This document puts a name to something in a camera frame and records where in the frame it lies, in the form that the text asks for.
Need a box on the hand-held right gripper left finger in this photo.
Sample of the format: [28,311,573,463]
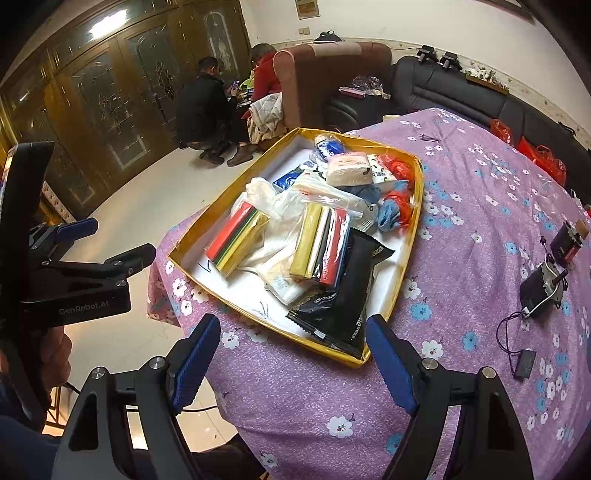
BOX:
[51,313,222,480]

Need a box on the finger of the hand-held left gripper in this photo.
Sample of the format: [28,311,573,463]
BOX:
[25,244,157,301]
[28,218,99,259]

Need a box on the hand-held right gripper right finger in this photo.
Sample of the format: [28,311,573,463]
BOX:
[365,314,534,480]

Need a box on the yellow-rimmed cardboard box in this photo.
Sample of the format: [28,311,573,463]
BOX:
[166,127,424,367]

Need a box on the black snack packet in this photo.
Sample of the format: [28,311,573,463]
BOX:
[286,226,397,358]

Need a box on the red green yellow sponge pack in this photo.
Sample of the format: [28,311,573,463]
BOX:
[205,200,272,278]

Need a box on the blue towel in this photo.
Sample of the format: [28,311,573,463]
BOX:
[369,182,411,233]

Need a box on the yellow black red sponge pack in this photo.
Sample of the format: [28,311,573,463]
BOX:
[290,203,352,288]

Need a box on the red plastic bag ball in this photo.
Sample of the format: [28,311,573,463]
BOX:
[379,154,415,182]
[385,189,413,227]

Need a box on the white red-print plastic packet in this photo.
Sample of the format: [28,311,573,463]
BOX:
[252,182,376,306]

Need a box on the floral blue tissue pack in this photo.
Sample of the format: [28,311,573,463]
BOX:
[271,170,305,191]

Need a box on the pink tissue pack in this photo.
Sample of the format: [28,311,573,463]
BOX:
[327,154,374,186]

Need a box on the blue swirl tissue pack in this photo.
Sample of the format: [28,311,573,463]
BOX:
[313,133,345,162]

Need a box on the person's left forearm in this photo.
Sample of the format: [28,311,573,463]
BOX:
[0,383,70,480]

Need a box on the person's left hand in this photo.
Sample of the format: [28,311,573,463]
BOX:
[39,330,75,393]

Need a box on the wooden cabinet with glass doors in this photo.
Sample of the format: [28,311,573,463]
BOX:
[0,0,252,222]

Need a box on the purple floral blanket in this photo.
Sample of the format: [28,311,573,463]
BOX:
[148,107,591,480]

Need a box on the black electric motor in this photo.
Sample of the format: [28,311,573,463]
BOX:
[519,263,571,320]

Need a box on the white quilted clothes heap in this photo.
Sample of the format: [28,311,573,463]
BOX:
[247,92,284,145]

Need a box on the small black motor device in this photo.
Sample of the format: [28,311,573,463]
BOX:
[551,220,588,268]

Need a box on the large red plastic bag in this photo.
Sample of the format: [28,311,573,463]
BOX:
[517,137,568,185]

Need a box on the brown armchair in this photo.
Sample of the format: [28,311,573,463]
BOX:
[272,41,393,134]

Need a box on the small red plastic bag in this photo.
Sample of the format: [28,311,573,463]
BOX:
[489,119,513,145]

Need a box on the clear plastic bag with items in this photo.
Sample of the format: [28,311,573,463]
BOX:
[353,76,386,95]

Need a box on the black leather sofa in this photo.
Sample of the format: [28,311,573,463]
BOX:
[323,55,591,195]

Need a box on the wooden carved ornament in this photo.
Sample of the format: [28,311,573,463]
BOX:
[464,67,511,95]

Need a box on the black power adapter with cable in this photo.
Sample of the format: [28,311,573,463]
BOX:
[498,311,537,380]

